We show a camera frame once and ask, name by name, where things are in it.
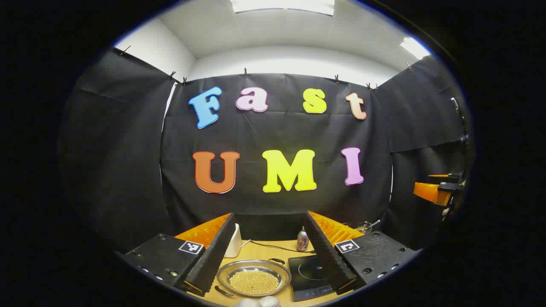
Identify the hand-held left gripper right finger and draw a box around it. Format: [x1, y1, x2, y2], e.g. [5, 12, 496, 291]
[303, 210, 421, 295]

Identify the white toaster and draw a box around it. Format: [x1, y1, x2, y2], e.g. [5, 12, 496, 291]
[224, 223, 242, 258]

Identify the black induction cooktop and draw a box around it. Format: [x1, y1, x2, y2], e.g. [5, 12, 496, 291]
[288, 255, 343, 302]

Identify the ceiling light panel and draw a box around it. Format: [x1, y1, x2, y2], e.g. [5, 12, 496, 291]
[400, 36, 432, 60]

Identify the silver drink bottle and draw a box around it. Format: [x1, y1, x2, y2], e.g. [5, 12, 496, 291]
[296, 227, 310, 252]

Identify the pile of yellow soybeans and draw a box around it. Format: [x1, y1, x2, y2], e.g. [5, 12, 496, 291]
[229, 271, 280, 295]

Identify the stainless steel pot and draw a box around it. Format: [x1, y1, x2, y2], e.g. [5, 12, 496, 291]
[214, 258, 292, 298]

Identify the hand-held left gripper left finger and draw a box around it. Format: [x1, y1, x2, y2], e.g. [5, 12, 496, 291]
[122, 212, 238, 298]

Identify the row of black cloth clips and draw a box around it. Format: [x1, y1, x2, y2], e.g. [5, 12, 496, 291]
[119, 45, 414, 92]

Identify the black power cable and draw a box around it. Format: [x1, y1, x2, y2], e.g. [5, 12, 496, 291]
[241, 239, 305, 253]

